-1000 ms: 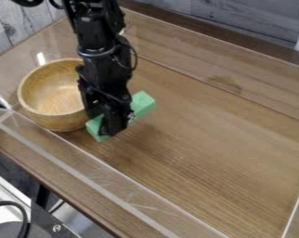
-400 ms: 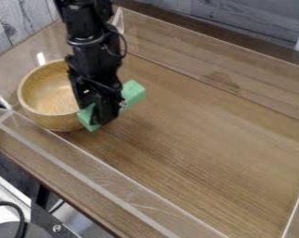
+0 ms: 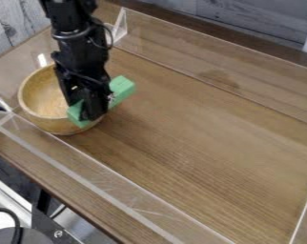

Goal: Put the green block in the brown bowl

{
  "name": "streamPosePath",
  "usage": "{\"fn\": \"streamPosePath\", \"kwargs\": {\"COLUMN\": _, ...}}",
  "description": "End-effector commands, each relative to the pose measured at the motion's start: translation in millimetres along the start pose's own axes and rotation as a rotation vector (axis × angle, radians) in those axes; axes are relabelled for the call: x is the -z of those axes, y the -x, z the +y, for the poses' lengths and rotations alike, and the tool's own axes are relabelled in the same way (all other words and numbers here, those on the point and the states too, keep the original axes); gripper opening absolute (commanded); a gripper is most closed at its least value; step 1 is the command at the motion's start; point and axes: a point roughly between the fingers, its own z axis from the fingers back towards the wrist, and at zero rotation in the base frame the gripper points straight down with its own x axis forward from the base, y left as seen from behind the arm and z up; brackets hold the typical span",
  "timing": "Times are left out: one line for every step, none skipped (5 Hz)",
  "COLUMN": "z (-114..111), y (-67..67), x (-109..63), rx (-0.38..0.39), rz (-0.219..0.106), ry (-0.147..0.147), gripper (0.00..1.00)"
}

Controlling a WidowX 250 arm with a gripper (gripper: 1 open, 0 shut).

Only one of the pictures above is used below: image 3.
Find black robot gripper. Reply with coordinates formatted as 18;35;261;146
52;30;112;121

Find green rectangular block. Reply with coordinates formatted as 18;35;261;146
68;75;136;129

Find brown wooden bowl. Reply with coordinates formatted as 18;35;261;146
17;64;101;135

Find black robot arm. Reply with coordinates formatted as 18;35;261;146
40;0;113;120

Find clear acrylic corner bracket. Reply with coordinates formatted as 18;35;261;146
104;8;128;46

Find clear acrylic front wall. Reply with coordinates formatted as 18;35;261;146
0;112;234;244

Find grey metal base plate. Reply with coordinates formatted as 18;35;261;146
0;208;84;244

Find black cable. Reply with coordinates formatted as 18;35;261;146
0;207;25;244

